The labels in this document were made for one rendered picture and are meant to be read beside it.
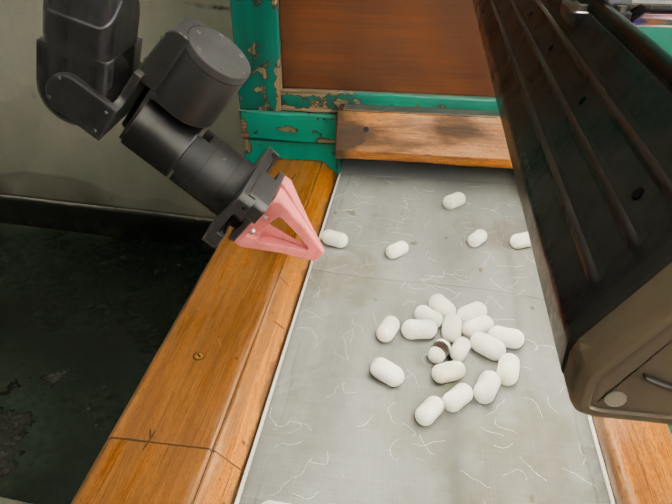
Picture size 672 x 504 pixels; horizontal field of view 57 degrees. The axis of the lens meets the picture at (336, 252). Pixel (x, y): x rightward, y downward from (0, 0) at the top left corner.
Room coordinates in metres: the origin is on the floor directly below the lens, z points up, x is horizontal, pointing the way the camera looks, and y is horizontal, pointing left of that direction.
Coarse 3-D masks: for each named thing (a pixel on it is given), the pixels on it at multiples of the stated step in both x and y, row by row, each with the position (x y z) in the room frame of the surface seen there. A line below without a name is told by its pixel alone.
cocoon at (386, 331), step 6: (384, 318) 0.52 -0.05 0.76; (390, 318) 0.52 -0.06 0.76; (396, 318) 0.52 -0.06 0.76; (384, 324) 0.51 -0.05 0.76; (390, 324) 0.51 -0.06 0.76; (396, 324) 0.51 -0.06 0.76; (378, 330) 0.50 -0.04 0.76; (384, 330) 0.50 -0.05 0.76; (390, 330) 0.50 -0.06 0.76; (396, 330) 0.51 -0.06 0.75; (378, 336) 0.50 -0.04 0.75; (384, 336) 0.49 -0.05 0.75; (390, 336) 0.50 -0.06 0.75
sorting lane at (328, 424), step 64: (384, 192) 0.85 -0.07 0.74; (448, 192) 0.85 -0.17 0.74; (512, 192) 0.85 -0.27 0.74; (384, 256) 0.67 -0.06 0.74; (448, 256) 0.67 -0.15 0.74; (512, 256) 0.67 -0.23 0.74; (320, 320) 0.54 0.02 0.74; (512, 320) 0.54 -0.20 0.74; (320, 384) 0.44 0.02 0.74; (384, 384) 0.44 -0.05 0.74; (448, 384) 0.44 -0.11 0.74; (256, 448) 0.36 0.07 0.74; (320, 448) 0.36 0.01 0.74; (384, 448) 0.36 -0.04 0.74; (448, 448) 0.36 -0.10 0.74; (512, 448) 0.36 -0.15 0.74; (576, 448) 0.36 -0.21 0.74
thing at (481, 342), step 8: (472, 336) 0.49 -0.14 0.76; (480, 336) 0.48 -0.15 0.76; (488, 336) 0.48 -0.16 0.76; (472, 344) 0.48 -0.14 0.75; (480, 344) 0.48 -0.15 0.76; (488, 344) 0.47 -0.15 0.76; (496, 344) 0.47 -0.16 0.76; (480, 352) 0.48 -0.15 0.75; (488, 352) 0.47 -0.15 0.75; (496, 352) 0.47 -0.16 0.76; (504, 352) 0.47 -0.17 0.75; (496, 360) 0.47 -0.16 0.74
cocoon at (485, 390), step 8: (480, 376) 0.43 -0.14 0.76; (488, 376) 0.43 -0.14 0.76; (496, 376) 0.43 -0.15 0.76; (480, 384) 0.42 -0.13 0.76; (488, 384) 0.42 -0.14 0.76; (496, 384) 0.42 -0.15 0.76; (480, 392) 0.41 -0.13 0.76; (488, 392) 0.41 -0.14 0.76; (496, 392) 0.42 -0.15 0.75; (480, 400) 0.41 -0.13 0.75; (488, 400) 0.41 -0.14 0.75
